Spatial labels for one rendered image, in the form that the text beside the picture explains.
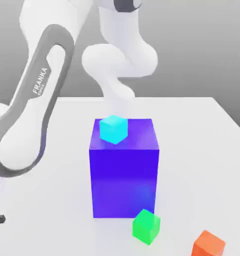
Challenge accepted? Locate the large blue box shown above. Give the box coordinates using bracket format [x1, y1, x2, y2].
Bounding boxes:
[88, 118, 160, 219]

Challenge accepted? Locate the small green cube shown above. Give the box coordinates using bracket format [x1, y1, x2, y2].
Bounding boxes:
[132, 208, 161, 246]

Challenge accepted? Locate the small cyan cube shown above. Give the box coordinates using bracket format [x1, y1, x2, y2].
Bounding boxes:
[99, 114, 129, 145]

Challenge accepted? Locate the small orange cube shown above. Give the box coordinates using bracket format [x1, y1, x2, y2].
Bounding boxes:
[191, 229, 227, 256]

